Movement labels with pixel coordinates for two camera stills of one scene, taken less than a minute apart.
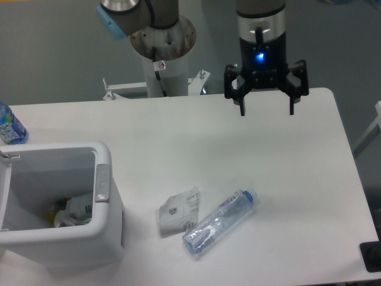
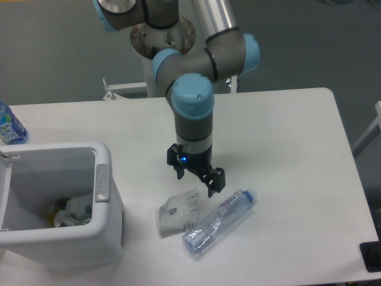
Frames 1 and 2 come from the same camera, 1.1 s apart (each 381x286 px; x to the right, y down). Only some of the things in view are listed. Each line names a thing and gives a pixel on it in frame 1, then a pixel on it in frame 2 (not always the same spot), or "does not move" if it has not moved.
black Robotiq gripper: [264, 66] to [198, 158]
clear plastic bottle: [233, 207] does not move
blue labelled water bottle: [12, 131] does not move
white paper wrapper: [180, 213] does not move
